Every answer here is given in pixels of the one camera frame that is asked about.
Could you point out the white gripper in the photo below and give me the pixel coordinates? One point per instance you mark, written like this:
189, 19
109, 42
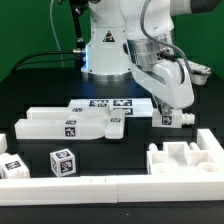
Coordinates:
165, 78

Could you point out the white front rail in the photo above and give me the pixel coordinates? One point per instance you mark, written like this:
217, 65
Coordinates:
111, 189

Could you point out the white rail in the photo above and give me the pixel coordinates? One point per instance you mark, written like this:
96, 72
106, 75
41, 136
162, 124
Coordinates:
111, 189
208, 143

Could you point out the white block left edge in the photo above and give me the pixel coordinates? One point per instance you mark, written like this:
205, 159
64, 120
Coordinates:
3, 143

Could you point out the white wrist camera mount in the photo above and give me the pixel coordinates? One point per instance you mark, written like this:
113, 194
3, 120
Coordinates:
199, 73

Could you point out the white tagged cube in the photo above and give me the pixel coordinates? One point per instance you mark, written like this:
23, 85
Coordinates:
63, 162

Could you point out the white tagged block lower left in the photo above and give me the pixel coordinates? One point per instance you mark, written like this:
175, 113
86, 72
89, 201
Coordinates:
12, 167

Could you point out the white right rail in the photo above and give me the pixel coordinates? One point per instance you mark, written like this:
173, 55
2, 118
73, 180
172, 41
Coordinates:
208, 143

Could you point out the white tagged sheet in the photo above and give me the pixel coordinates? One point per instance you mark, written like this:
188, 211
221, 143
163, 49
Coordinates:
133, 107

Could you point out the white chair seat block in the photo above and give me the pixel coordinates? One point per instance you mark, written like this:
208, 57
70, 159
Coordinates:
179, 158

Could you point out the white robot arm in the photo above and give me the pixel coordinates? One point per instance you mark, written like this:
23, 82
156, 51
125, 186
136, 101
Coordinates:
135, 36

